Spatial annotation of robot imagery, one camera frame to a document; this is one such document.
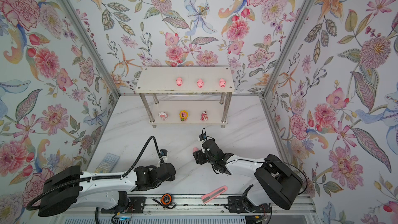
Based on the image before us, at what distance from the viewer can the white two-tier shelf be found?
783 millimetres

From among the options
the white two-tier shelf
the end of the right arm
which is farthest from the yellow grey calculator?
the end of the right arm

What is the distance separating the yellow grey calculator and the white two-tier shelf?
287 mm

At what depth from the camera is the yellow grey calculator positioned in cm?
86
